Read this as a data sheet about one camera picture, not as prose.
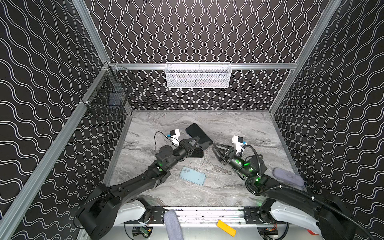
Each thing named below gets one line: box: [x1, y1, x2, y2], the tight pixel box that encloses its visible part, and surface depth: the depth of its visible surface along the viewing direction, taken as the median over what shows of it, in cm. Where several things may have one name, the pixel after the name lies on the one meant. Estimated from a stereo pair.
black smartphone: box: [185, 123, 214, 150], surface depth 76 cm
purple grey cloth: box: [272, 167, 304, 186], surface depth 87 cm
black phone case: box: [188, 147, 204, 158], surface depth 72 cm
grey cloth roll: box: [164, 209, 184, 240], surface depth 71 cm
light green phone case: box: [179, 166, 206, 186], surface depth 91 cm
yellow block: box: [216, 219, 237, 237], surface depth 72 cm
